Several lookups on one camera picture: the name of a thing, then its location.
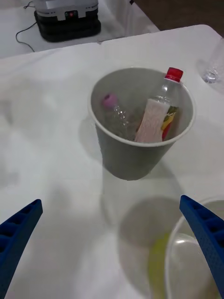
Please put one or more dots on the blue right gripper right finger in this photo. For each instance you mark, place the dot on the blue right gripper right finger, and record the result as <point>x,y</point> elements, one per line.
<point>207,233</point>

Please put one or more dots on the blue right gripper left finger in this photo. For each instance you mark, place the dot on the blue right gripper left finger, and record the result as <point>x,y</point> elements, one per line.
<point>16,238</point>

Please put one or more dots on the red-capped bottle with colourful label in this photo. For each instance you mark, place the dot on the red-capped bottle with colourful label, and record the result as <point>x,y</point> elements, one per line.
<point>151,121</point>

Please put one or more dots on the grey plastic waste bin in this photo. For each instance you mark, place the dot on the grey plastic waste bin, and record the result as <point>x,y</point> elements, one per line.
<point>130,161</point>

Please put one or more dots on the clear plastic bottle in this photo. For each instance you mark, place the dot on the clear plastic bottle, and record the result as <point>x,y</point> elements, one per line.
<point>211,74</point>

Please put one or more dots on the clear bottle with pink cap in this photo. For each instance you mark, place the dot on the clear bottle with pink cap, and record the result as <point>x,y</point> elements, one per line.
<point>109,101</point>

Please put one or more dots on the black and silver machine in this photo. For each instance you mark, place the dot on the black and silver machine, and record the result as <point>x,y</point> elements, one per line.
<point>70,30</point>

